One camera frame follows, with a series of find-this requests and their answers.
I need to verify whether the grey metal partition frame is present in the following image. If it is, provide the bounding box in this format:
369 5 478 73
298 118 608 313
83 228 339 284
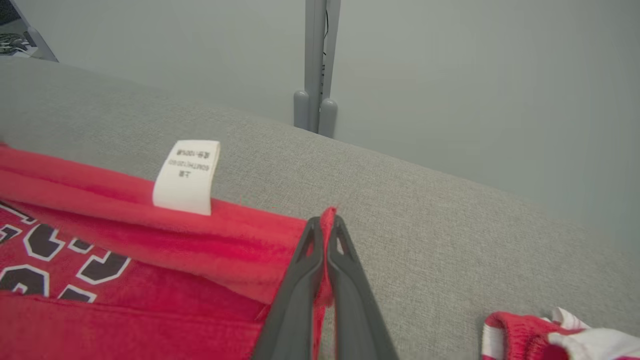
10 0 59 63

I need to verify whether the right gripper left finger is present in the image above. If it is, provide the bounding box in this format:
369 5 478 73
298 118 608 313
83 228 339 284
252 216 326 360

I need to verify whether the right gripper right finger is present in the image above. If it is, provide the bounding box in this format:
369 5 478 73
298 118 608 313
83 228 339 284
326 215 400 360

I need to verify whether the grey partition joint post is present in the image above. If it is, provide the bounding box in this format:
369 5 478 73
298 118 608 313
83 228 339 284
305 0 342 134

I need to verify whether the grey rounded partition foot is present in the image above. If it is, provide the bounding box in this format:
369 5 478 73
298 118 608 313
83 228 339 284
293 90 311 129
318 98 339 139

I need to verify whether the red Bulls 23 jersey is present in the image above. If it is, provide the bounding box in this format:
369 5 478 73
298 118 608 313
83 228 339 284
0 140 338 360

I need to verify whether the red shorts white trim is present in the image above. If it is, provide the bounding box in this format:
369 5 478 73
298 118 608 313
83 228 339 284
481 307 640 360

